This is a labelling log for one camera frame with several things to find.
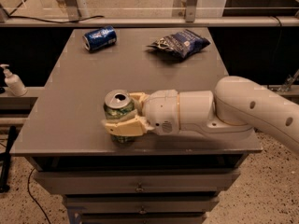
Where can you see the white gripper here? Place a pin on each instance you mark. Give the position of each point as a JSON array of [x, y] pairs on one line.
[[162, 111]]

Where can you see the green soda can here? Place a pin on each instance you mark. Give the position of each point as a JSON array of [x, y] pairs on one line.
[[118, 104]]

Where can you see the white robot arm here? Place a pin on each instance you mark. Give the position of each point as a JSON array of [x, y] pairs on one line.
[[236, 106]]

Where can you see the blue pepsi can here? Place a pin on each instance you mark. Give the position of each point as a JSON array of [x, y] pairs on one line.
[[94, 40]]

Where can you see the grey drawer cabinet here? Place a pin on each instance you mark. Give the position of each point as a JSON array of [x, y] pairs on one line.
[[153, 180]]

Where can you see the blue chip bag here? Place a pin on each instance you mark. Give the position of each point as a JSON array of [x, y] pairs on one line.
[[182, 44]]

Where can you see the grey metal railing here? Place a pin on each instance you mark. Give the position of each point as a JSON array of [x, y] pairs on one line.
[[149, 13]]

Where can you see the white pump bottle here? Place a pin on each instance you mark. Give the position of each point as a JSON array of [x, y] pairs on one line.
[[13, 81]]

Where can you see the black stand leg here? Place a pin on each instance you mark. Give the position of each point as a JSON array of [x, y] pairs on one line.
[[5, 159]]

